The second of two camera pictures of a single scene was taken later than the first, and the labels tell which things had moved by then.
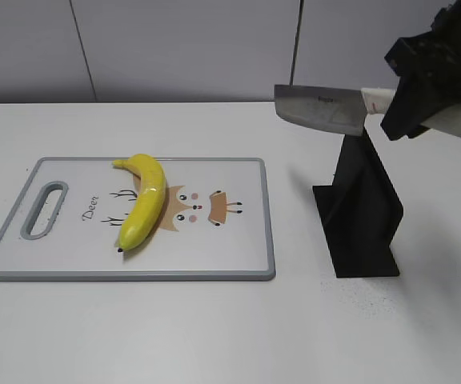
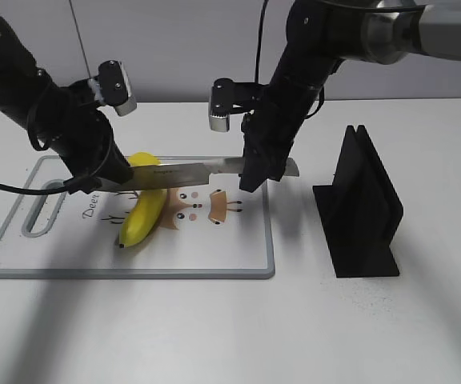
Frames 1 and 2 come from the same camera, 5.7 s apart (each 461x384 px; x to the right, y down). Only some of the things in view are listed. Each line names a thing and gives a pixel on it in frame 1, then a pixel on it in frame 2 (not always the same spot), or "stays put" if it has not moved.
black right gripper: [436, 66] -> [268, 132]
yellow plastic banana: [146, 207] stays put
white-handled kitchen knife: [336, 110] -> [164, 175]
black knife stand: [360, 212] stays put
